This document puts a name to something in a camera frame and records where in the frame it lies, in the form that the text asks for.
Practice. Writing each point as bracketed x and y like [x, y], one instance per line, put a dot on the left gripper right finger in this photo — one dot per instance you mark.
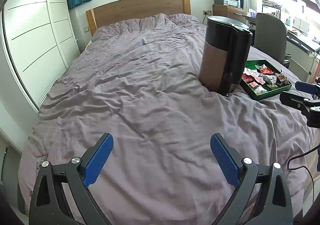
[273, 204]

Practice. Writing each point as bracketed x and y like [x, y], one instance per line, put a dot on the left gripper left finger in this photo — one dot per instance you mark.
[49, 204]

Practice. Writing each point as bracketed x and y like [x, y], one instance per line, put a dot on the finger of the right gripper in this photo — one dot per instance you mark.
[310, 88]
[308, 107]

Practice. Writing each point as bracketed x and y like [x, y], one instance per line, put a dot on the red konjac snack pack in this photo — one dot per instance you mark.
[264, 69]

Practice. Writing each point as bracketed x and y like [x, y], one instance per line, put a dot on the pink My Melody snack pack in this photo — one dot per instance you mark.
[259, 79]

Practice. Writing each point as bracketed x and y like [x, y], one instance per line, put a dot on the brown patterned snack bag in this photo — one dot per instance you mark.
[282, 80]

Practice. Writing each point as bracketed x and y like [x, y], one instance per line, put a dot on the small olive snack pack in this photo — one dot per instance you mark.
[272, 86]

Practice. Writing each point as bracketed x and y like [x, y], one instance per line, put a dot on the white blue snack bag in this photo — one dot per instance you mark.
[269, 78]

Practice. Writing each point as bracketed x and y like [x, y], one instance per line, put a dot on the white desk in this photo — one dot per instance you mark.
[302, 57]

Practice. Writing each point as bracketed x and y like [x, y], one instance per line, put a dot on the green snack tray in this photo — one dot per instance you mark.
[270, 93]

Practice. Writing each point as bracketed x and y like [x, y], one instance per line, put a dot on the white green candy pack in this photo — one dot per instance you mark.
[259, 90]

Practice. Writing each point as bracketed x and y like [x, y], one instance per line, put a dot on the small red orange snack pack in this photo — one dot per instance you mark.
[253, 85]

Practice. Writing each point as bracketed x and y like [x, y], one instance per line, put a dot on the dark red flat snack pack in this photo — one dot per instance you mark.
[248, 78]

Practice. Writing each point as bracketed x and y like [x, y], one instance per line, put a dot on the grey office chair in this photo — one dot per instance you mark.
[271, 37]

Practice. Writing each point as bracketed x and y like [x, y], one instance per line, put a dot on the black and steel electric kettle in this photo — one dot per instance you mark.
[226, 48]

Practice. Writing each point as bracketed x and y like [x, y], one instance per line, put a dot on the wooden drawer cabinet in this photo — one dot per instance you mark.
[230, 12]

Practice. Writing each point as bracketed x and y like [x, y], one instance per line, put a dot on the purple duvet cover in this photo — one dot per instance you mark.
[138, 80]

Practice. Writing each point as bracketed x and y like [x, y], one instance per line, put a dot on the white wardrobe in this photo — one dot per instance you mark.
[41, 43]

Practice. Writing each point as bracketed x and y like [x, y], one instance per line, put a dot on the wooden headboard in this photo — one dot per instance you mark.
[130, 9]

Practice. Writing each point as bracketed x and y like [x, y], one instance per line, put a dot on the wall power socket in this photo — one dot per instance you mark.
[207, 12]

